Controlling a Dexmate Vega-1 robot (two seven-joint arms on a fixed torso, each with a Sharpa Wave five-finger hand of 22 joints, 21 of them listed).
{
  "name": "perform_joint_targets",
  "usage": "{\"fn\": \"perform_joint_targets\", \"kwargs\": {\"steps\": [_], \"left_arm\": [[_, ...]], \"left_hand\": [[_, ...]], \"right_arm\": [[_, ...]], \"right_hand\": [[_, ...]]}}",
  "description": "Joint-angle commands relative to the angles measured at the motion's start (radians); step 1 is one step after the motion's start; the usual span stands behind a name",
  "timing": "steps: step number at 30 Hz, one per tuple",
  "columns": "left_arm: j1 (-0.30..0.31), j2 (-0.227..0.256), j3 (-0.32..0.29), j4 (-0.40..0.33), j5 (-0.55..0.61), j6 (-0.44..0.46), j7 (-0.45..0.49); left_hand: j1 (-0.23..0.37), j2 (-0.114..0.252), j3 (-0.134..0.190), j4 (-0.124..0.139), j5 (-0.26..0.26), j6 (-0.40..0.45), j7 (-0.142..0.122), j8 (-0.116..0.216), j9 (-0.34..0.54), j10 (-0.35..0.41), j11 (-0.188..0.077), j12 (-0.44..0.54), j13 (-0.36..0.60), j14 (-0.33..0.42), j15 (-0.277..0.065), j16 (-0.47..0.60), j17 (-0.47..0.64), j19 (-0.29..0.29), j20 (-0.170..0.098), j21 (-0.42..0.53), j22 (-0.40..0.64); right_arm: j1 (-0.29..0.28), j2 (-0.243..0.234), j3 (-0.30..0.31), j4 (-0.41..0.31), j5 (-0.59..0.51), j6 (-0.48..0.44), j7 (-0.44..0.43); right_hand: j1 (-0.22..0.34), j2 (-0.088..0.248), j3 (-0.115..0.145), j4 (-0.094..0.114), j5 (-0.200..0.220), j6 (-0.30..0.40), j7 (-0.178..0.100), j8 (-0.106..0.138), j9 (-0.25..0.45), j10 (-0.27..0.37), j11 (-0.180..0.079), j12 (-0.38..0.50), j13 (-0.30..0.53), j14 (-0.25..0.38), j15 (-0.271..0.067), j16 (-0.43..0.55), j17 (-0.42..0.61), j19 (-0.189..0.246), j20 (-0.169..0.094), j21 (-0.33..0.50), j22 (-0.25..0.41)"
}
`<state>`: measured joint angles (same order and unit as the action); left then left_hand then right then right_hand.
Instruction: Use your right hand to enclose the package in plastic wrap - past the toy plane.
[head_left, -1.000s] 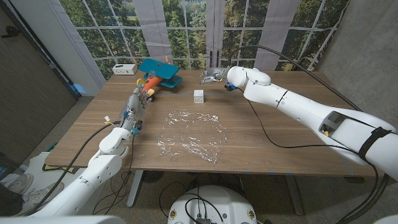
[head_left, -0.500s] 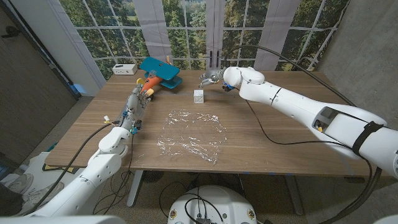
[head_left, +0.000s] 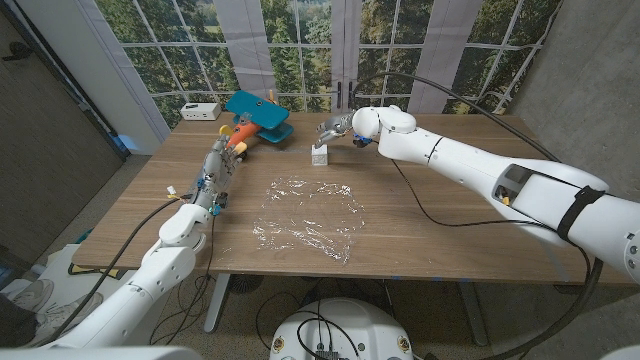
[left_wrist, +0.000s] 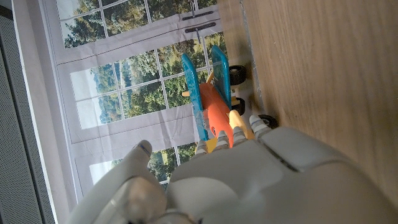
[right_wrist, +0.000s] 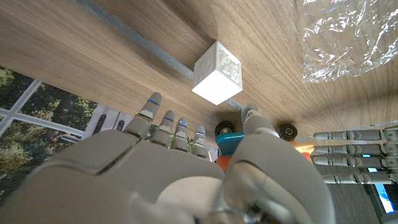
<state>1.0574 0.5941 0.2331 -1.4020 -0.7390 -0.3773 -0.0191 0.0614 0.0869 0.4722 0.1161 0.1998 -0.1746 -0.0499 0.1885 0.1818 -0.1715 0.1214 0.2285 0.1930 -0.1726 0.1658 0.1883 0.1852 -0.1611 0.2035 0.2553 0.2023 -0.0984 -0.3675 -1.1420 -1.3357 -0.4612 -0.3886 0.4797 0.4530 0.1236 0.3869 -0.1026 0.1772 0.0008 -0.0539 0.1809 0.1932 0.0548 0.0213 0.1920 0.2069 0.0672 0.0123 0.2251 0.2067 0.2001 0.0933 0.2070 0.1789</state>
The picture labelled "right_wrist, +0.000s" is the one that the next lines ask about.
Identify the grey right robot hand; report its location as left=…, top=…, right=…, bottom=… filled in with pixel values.
left=0, top=91, right=336, bottom=224

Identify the printed forest window backdrop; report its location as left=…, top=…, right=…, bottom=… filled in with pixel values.
left=0, top=65, right=218, bottom=203

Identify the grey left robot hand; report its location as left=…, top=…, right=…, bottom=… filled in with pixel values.
left=310, top=126, right=398, bottom=185

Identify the clear plastic wrap sheet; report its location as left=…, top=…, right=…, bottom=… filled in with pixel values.
left=298, top=0, right=398, bottom=83

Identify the teal orange toy plane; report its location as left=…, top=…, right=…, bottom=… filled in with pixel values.
left=214, top=120, right=315, bottom=172

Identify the white cube package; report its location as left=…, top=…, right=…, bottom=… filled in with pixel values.
left=192, top=40, right=243, bottom=106

